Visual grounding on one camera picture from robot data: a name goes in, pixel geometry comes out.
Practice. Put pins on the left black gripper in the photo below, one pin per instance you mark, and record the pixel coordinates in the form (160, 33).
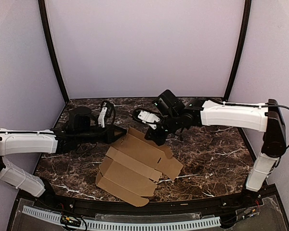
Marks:
(108, 134)

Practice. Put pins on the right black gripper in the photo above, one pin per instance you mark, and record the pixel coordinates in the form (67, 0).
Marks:
(156, 137)

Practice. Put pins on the brown cardboard box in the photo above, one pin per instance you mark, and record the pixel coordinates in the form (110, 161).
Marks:
(132, 166)

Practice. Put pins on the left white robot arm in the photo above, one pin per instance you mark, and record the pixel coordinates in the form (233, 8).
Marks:
(82, 127)

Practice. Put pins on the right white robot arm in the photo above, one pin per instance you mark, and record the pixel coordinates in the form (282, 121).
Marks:
(267, 118)

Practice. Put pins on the small green circuit board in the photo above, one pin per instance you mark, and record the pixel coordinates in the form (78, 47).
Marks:
(70, 221)

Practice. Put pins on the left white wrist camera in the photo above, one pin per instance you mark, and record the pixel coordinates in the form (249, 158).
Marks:
(107, 109)

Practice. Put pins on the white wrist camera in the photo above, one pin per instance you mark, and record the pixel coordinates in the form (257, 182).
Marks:
(144, 116)
(107, 109)

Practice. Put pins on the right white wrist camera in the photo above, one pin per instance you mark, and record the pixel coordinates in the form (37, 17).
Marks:
(144, 116)

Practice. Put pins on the black front table rail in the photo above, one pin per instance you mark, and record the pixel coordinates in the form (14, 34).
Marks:
(220, 206)

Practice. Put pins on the right black frame post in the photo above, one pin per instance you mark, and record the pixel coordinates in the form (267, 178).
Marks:
(239, 49)

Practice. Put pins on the black frame post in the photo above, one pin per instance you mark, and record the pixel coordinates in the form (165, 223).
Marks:
(239, 49)
(51, 49)

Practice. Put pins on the white slotted cable duct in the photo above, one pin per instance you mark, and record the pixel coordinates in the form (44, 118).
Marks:
(129, 223)

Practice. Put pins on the left black frame post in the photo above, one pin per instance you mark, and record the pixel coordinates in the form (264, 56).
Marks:
(51, 49)

